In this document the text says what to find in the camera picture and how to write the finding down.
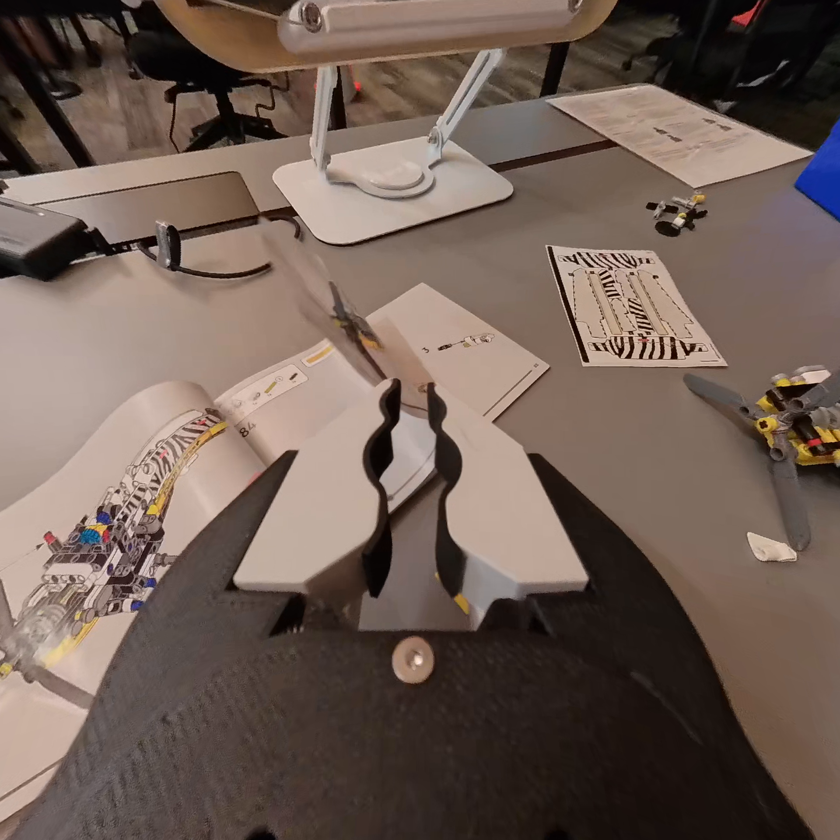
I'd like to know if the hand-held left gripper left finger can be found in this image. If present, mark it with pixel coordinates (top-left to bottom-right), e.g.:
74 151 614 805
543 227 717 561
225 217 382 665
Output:
231 378 403 616

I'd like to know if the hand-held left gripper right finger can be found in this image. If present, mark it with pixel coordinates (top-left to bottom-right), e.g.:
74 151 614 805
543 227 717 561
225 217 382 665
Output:
425 382 590 632

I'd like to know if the lego instruction booklet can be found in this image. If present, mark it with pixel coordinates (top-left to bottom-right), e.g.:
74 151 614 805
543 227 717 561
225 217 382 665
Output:
0 282 551 815

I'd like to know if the lego plane model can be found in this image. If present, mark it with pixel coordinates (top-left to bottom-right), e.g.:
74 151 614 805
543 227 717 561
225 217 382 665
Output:
682 365 840 552

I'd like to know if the pile of small lego pieces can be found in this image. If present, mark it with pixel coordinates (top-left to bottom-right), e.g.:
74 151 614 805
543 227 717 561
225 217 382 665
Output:
646 189 710 236

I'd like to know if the zebra striped sticker sheet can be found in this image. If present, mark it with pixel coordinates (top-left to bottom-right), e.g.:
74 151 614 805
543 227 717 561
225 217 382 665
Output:
545 245 728 367

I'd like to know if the white adjustable stand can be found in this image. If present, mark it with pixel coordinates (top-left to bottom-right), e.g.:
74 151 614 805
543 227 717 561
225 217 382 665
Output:
272 0 588 247

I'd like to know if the black power adapter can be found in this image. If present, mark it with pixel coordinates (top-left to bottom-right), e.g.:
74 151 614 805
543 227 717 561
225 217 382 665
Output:
0 196 109 282

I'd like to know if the white printed paper sheet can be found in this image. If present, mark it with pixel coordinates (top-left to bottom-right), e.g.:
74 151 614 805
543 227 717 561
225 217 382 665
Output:
546 83 815 189

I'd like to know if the black office chair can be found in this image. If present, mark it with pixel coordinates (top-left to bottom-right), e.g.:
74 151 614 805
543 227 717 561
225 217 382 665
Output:
620 0 840 126
128 13 290 155

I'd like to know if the blue storage bin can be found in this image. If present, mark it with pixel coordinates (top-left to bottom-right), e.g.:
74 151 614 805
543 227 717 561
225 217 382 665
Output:
794 117 840 221

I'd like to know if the black cable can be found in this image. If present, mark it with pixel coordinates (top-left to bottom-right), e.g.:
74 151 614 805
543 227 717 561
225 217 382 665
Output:
85 215 304 282

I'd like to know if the dark desk cable cover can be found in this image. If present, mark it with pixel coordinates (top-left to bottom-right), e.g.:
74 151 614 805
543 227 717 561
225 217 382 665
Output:
29 172 261 249

